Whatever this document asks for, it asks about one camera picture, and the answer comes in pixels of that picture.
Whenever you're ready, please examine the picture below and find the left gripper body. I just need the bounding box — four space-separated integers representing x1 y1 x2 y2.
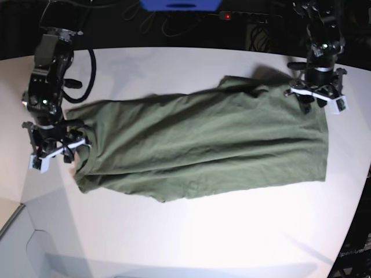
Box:
285 62 347 102

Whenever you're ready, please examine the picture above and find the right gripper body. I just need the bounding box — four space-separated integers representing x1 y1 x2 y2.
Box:
22 120 91 158

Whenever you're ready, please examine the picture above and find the olive green t-shirt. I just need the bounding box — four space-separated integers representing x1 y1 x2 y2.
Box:
66 76 329 202

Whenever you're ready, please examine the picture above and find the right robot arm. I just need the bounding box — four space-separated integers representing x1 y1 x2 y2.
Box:
22 1 96 171

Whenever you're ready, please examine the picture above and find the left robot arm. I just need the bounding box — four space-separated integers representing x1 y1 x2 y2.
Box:
285 1 348 115

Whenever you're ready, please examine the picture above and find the black power strip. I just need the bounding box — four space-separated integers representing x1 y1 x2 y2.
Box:
216 10 285 25

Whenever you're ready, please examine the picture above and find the blue box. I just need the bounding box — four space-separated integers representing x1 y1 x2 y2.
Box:
140 0 222 12

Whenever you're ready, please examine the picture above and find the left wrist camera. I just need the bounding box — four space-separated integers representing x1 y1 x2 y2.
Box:
328 96 348 115

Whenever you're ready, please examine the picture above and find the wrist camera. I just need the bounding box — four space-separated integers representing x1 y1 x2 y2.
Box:
328 96 348 115
28 155 50 173

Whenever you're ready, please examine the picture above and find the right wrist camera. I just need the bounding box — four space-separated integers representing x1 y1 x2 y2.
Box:
28 155 50 173

